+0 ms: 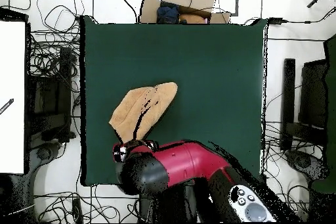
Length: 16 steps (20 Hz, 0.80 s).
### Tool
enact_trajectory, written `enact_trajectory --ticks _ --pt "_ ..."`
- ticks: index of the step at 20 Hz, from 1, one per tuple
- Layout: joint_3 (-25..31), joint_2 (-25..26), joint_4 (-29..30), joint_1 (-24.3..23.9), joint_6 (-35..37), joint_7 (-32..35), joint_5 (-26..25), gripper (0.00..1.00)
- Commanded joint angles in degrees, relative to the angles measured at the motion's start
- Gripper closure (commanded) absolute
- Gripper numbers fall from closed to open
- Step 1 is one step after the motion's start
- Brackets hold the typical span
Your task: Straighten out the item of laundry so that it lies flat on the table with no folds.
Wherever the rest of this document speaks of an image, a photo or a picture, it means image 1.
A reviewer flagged white panel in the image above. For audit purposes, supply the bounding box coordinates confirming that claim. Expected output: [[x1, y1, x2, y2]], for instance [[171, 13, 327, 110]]
[[0, 20, 26, 174]]

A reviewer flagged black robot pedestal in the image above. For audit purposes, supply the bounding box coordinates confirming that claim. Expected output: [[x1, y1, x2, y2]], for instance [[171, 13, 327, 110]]
[[138, 185, 201, 223]]

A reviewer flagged green cloth on side table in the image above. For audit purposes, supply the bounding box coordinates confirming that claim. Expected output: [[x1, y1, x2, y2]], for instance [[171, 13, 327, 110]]
[[310, 34, 336, 194]]

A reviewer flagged black metal stand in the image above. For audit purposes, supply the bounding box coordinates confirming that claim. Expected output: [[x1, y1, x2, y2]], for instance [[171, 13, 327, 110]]
[[26, 47, 76, 144]]

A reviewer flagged black marker pen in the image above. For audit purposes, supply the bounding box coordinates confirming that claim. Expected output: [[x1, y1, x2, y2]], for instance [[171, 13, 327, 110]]
[[0, 98, 14, 116]]

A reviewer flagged black looped cable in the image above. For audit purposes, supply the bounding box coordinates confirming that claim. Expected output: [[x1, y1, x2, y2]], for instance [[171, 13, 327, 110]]
[[35, 0, 86, 35]]

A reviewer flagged orange terry towel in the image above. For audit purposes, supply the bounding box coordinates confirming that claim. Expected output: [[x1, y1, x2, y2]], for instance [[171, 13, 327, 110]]
[[108, 81, 179, 144]]

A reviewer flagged orange garment in box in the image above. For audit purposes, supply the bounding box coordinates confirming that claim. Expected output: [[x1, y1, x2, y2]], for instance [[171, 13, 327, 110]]
[[178, 13, 207, 24]]

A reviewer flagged black metal frame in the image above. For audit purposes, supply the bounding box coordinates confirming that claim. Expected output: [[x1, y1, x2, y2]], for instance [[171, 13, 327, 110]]
[[280, 58, 329, 152]]

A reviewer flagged dark blue garment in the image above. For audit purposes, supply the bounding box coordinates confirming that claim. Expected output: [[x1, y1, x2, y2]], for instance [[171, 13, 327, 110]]
[[156, 1, 180, 24]]

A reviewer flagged grey chair base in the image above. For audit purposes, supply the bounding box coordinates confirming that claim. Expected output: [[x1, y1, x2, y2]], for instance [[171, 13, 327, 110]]
[[28, 142, 62, 180], [285, 149, 329, 181]]

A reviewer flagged black adapter cable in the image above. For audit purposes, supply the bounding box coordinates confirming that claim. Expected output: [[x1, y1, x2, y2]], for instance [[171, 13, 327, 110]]
[[282, 7, 336, 24]]

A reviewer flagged dark green table cloth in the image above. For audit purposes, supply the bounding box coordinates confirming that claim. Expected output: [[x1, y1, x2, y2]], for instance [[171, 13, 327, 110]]
[[79, 15, 268, 187]]

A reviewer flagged black slim power strip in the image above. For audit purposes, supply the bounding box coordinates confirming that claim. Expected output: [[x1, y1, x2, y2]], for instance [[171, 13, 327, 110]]
[[72, 198, 84, 224]]

